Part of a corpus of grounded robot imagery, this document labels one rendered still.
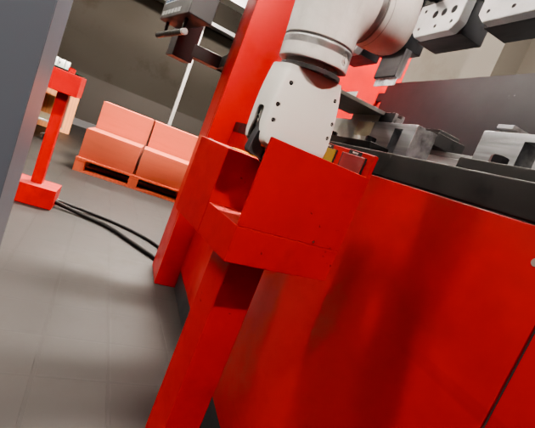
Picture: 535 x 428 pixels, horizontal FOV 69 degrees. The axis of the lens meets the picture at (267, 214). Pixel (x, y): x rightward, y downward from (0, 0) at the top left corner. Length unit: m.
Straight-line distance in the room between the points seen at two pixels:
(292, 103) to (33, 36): 0.49
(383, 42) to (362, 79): 1.59
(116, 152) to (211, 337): 3.42
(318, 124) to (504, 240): 0.26
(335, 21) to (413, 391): 0.47
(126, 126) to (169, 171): 0.68
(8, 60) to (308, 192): 0.56
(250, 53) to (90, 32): 6.15
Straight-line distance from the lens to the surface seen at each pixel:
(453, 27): 0.99
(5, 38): 0.82
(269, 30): 1.94
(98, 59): 7.86
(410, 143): 0.92
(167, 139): 4.25
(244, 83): 1.88
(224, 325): 0.58
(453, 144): 1.25
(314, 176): 0.47
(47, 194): 2.64
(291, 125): 0.47
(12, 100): 0.81
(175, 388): 0.64
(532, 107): 1.49
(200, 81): 8.01
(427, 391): 0.58
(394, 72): 1.13
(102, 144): 3.94
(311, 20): 0.48
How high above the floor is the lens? 0.79
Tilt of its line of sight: 8 degrees down
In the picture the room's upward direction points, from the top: 22 degrees clockwise
